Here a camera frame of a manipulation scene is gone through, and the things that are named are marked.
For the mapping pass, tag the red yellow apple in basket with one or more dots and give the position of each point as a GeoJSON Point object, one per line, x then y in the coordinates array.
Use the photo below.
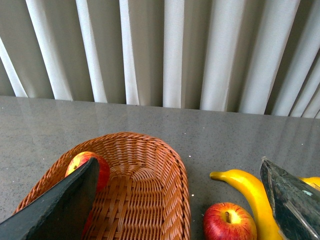
{"type": "Point", "coordinates": [82, 158]}

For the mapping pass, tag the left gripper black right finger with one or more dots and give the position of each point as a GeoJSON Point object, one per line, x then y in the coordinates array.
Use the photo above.
{"type": "Point", "coordinates": [295, 204]}

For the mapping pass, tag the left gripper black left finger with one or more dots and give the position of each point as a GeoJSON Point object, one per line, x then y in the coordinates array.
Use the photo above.
{"type": "Point", "coordinates": [58, 214]}

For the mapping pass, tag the left brown wicker basket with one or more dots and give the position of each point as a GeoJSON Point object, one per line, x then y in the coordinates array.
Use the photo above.
{"type": "Point", "coordinates": [146, 197]}

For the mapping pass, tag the white pleated curtain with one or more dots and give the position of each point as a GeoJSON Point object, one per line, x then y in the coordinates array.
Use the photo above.
{"type": "Point", "coordinates": [245, 56]}

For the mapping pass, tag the red apple with stem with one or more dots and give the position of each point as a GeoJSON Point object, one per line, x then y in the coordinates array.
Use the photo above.
{"type": "Point", "coordinates": [228, 221]}

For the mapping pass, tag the yellow plastic banana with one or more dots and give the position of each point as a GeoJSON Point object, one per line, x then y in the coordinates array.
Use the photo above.
{"type": "Point", "coordinates": [254, 192]}

